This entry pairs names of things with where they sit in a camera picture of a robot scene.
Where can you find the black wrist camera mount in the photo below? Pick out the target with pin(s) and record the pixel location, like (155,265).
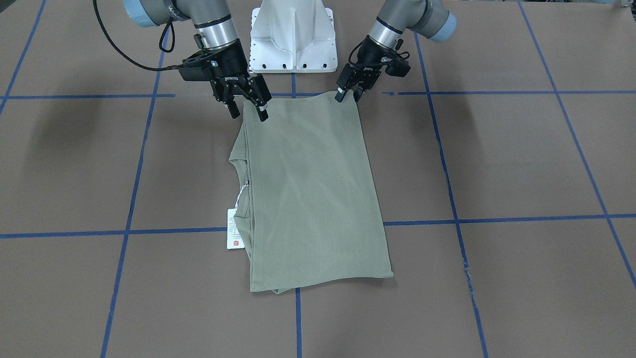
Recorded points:
(197,68)
(396,63)

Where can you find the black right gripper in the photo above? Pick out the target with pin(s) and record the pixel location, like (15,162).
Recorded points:
(232,62)

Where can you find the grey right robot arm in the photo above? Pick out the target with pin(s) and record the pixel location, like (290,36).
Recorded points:
(211,18)

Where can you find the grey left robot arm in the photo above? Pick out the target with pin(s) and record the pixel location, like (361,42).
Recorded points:
(428,18)

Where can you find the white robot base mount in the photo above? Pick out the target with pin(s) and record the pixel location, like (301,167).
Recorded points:
(292,36)

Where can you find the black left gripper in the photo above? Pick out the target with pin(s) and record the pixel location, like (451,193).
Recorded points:
(368,56)

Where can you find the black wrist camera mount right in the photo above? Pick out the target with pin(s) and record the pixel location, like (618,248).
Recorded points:
(197,68)

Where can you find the white shirt price tag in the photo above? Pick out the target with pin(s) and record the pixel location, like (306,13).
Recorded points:
(233,237)

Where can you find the olive green long-sleeve shirt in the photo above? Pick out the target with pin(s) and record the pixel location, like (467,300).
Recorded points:
(308,211)

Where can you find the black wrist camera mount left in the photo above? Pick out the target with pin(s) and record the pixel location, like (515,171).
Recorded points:
(396,63)

